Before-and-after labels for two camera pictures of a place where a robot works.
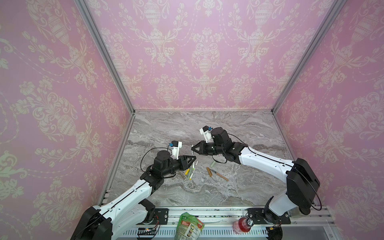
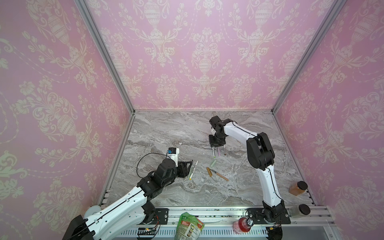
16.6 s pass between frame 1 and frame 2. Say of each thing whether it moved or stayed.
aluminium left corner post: stayed
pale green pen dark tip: stayed
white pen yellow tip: stayed
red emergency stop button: stayed
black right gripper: moved
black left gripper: moved
